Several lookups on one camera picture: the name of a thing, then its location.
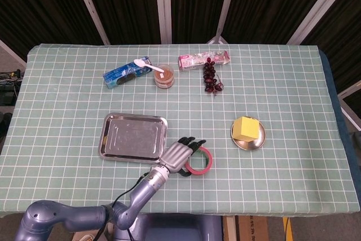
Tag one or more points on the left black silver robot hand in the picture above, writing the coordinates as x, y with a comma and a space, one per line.
176, 157

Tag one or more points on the red tape roll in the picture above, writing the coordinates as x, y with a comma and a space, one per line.
197, 172

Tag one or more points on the yellow cube block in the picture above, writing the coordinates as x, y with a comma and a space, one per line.
246, 129

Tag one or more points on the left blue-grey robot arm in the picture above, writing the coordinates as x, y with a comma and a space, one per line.
70, 218

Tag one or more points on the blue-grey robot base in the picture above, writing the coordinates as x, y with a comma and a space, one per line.
175, 228

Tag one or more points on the rectangular steel tray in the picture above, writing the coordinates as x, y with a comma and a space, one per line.
132, 136

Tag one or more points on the round steel plate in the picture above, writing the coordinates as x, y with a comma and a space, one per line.
249, 145

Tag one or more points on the clear jar amber contents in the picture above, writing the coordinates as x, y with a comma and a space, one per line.
163, 78

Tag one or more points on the dark red grape bunch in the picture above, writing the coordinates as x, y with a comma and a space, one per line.
209, 78

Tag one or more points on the green checkered tablecloth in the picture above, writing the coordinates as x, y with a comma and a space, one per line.
268, 184

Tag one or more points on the pink toothpaste box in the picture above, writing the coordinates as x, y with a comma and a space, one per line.
191, 61

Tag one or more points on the blue cookie box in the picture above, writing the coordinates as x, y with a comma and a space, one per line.
121, 76

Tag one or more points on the white plastic spoon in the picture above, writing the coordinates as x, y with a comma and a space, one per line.
138, 62

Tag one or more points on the printed brown cardboard box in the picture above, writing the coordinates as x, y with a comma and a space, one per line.
253, 229

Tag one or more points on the plain brown cardboard box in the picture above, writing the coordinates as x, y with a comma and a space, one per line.
83, 236

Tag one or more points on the dark blue table pad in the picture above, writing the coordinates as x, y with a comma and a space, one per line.
328, 67

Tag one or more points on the black pleated curtain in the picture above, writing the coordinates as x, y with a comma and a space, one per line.
42, 4

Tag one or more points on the white frame post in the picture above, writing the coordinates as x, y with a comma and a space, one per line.
349, 105
225, 6
163, 4
321, 6
12, 52
90, 6

